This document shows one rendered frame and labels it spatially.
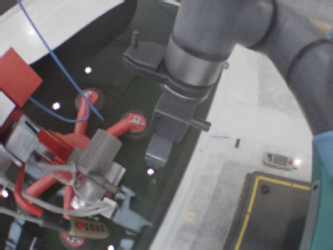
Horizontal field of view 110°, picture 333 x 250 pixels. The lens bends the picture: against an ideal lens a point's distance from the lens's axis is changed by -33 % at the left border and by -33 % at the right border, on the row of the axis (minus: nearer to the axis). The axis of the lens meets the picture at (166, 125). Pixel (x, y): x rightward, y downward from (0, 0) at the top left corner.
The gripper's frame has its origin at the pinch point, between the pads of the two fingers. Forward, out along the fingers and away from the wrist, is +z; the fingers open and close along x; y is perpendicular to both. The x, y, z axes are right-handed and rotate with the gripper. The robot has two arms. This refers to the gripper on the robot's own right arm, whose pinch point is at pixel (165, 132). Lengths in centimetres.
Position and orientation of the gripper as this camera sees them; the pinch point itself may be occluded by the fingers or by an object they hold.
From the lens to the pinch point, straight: 35.6
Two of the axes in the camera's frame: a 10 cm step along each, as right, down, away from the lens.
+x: 3.0, -7.5, 6.0
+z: -2.2, 5.6, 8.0
